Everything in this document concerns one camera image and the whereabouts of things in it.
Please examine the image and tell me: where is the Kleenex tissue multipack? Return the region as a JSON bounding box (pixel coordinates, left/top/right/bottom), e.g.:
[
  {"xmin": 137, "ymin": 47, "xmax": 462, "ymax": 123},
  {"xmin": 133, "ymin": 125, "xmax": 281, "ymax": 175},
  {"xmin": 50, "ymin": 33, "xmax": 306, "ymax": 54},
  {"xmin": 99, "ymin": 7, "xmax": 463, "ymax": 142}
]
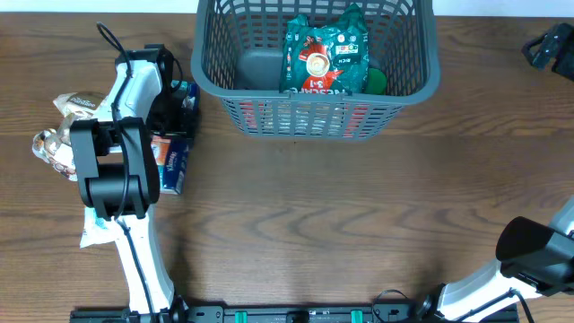
[{"xmin": 152, "ymin": 82, "xmax": 200, "ymax": 195}]

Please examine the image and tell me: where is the orange spaghetti pasta packet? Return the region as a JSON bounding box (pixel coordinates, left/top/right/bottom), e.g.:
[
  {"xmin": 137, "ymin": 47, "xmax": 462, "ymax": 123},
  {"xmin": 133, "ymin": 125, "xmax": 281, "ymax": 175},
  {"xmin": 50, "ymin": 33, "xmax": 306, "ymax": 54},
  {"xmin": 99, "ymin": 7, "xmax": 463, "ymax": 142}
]
[{"xmin": 239, "ymin": 102, "xmax": 369, "ymax": 138}]

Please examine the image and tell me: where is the Pantree cookie pouch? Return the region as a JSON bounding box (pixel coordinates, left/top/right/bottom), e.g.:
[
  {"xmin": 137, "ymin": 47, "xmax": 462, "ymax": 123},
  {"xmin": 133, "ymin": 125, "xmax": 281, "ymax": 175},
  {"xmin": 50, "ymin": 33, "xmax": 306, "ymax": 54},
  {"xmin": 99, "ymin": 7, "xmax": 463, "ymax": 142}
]
[{"xmin": 31, "ymin": 92, "xmax": 106, "ymax": 181}]

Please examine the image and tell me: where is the small white-green sachet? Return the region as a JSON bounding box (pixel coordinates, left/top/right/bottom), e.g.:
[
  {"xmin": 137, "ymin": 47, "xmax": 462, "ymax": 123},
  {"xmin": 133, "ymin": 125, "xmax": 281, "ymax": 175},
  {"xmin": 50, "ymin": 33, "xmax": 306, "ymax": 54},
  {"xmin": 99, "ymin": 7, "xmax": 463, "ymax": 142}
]
[{"xmin": 80, "ymin": 207, "xmax": 117, "ymax": 249}]

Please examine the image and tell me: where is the small green packet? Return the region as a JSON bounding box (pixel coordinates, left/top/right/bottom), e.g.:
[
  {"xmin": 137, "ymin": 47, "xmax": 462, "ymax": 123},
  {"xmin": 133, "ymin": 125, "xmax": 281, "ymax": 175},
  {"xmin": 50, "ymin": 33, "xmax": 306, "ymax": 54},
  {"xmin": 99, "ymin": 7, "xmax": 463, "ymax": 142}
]
[{"xmin": 364, "ymin": 67, "xmax": 387, "ymax": 95}]

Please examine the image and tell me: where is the green Nescafe coffee bag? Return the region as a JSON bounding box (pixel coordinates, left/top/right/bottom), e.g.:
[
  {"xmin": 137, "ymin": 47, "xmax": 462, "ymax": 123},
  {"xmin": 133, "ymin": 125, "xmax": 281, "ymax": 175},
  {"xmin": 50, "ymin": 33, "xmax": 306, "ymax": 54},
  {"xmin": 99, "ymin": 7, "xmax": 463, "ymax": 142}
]
[{"xmin": 279, "ymin": 4, "xmax": 369, "ymax": 95}]

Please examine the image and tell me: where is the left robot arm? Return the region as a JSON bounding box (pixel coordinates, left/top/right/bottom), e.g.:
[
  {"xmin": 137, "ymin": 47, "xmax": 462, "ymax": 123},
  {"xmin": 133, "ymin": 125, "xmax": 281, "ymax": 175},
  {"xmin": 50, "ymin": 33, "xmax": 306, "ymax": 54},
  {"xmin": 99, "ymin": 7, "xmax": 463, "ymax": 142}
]
[{"xmin": 70, "ymin": 44, "xmax": 198, "ymax": 322}]

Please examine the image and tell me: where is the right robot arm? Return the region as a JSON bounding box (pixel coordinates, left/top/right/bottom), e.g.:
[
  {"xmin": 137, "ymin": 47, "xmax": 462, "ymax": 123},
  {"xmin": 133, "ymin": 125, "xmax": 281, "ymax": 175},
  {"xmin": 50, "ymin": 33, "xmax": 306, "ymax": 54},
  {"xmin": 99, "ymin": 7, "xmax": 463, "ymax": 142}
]
[{"xmin": 419, "ymin": 199, "xmax": 573, "ymax": 322}]

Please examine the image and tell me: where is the grey plastic mesh basket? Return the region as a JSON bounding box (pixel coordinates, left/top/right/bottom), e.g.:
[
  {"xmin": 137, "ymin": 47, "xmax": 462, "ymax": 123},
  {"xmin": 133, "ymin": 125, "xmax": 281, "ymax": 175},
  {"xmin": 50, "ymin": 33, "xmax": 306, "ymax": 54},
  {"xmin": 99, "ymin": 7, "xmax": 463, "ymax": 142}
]
[{"xmin": 191, "ymin": 0, "xmax": 440, "ymax": 140}]

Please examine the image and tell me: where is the black aluminium rail base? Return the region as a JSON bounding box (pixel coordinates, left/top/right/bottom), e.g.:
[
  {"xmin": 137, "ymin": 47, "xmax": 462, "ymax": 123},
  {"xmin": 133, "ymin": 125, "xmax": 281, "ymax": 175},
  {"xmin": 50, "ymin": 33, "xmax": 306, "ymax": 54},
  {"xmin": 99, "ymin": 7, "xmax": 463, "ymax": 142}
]
[{"xmin": 69, "ymin": 293, "xmax": 520, "ymax": 323}]

